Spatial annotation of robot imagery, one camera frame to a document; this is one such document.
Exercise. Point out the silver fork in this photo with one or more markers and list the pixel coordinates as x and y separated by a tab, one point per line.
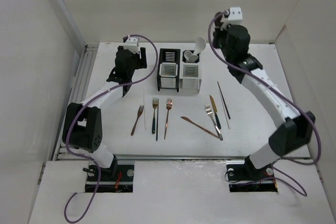
209	112

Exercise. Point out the black chopstick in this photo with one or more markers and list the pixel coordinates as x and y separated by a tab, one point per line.
157	121
223	100

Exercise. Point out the rose gold knife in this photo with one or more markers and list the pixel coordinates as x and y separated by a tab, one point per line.
200	127

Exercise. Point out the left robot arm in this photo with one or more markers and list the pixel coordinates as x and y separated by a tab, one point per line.
83	133

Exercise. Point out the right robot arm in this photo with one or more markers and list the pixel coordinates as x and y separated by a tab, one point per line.
294	127

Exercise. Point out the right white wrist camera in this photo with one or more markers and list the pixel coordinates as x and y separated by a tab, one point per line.
232	16

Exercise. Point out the black utensil rack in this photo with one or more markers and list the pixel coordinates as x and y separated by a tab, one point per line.
168	71

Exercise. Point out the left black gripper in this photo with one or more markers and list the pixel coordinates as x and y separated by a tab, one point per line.
137	56

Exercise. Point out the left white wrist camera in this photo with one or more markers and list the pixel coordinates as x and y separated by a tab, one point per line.
131	43

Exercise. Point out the aluminium rail left side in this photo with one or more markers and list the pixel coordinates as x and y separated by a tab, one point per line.
78	89

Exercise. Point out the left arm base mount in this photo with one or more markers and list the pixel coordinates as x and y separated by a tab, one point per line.
120	181

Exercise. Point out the small copper fork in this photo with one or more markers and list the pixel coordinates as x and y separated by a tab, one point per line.
139	113

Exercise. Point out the right white chopstick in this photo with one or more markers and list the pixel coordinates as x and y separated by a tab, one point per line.
227	120

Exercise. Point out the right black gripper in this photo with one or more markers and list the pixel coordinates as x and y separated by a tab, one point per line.
217	33

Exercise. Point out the gold fork green handle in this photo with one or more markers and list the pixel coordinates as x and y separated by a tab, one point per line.
155	103

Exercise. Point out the rose gold fork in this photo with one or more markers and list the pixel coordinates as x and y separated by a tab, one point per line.
168	107

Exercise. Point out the aluminium rail front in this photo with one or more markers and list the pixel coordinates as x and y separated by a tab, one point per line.
173	158

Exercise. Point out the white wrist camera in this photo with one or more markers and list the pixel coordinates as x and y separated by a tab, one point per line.
131	43
232	16

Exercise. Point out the left black chopstick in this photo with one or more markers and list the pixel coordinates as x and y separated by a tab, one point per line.
157	121

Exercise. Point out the gold knife green handle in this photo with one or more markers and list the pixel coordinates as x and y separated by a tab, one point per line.
215	111

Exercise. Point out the left white chopstick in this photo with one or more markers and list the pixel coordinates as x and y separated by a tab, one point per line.
144	112

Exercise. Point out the large white ceramic spoon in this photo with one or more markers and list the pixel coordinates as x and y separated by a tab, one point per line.
189	56

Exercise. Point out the right black chopstick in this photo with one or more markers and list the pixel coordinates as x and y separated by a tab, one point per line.
223	100

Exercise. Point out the aluminium rail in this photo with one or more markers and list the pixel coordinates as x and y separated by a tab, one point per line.
78	89
173	158

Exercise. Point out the white chopstick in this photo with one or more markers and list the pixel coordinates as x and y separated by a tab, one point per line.
227	120
144	112

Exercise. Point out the white utensil rack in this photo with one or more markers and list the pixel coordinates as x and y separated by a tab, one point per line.
190	77

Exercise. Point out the small white ceramic spoon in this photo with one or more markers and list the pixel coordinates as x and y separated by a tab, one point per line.
200	45

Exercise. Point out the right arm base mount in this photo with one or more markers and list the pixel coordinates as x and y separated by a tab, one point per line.
241	181

